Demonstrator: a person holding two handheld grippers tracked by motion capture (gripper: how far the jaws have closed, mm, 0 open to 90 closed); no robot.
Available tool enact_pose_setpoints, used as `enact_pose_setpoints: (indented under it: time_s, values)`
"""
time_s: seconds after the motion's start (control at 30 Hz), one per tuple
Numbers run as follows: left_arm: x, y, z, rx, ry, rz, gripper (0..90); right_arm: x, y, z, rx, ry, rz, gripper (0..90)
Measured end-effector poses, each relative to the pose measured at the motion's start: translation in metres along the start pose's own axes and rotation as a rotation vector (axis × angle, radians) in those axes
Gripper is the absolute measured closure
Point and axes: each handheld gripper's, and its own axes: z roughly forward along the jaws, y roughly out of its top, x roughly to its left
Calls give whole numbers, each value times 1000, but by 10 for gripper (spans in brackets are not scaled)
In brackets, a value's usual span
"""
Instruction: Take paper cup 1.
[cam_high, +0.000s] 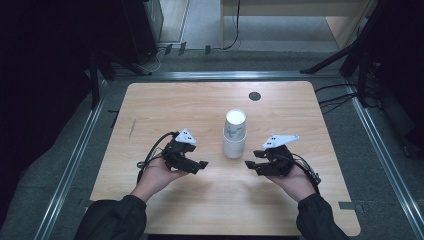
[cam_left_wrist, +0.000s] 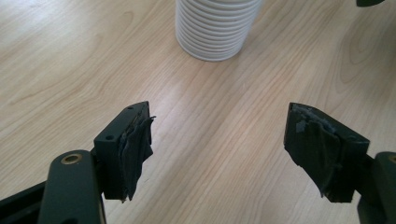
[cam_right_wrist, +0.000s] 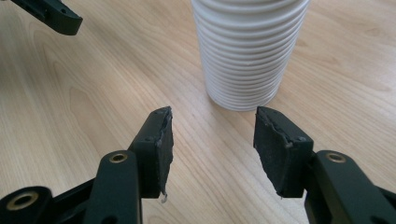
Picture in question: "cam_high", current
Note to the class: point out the black tripod stand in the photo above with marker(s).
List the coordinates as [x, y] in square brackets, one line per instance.
[326, 61]

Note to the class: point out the person's right hand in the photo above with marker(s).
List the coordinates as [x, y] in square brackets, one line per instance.
[296, 185]

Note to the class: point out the grey floor tape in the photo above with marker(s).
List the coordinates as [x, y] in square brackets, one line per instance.
[86, 202]
[350, 205]

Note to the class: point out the person's left hand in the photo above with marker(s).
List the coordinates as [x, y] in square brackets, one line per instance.
[155, 178]

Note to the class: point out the black metal stand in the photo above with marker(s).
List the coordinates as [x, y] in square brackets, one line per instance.
[94, 80]

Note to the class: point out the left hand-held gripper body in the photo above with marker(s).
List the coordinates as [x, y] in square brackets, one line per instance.
[176, 156]

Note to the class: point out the dark cabinet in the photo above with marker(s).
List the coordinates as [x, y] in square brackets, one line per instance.
[140, 30]

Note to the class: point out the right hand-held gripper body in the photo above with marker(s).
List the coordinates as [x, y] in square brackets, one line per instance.
[280, 161]

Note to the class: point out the black tape strip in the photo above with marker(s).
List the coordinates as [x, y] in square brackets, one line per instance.
[207, 50]
[182, 48]
[168, 49]

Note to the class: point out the black floor tape mark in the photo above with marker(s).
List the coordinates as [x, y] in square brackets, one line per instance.
[114, 118]

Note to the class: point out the black round table grommet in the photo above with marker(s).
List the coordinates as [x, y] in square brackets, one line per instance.
[254, 96]

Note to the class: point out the beige wooden furniture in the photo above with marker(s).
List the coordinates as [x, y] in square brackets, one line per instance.
[283, 10]

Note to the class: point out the aluminium floor rail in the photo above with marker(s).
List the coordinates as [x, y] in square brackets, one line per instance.
[383, 150]
[230, 75]
[70, 170]

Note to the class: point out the stack of white paper cups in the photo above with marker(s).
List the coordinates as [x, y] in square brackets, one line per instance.
[235, 133]

